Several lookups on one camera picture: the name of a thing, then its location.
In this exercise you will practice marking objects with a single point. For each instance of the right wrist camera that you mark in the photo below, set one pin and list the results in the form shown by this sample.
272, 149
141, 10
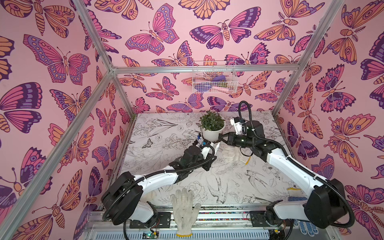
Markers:
239, 125

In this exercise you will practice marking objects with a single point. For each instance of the white wire wall basket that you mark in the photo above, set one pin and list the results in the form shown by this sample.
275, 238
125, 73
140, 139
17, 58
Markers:
215, 79

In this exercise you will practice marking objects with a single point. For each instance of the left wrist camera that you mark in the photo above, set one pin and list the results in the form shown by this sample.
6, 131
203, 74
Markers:
205, 150

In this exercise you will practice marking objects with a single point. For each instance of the white potted green plant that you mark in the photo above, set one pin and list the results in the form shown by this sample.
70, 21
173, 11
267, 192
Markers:
212, 124

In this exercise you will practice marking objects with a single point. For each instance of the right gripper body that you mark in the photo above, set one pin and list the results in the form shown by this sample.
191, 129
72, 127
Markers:
229, 139

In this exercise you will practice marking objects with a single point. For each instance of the small circuit board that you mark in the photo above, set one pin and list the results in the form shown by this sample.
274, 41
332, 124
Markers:
150, 235

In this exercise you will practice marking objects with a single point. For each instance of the white glove front edge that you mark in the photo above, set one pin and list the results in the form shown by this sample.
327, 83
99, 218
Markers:
184, 211

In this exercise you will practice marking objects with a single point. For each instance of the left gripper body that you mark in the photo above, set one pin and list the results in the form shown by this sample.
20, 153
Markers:
199, 163

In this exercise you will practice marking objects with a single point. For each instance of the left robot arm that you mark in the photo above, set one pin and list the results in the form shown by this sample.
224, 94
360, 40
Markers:
123, 199

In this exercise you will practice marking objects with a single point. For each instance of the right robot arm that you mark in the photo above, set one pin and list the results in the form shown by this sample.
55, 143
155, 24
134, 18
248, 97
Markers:
326, 204

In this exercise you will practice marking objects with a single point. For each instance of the white glove on table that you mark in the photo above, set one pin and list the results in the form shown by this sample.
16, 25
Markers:
234, 155

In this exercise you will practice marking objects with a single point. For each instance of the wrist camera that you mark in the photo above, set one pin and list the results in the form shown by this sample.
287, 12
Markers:
239, 125
205, 150

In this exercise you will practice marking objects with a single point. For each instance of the blue dotted glove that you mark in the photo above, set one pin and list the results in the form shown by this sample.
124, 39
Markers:
306, 228

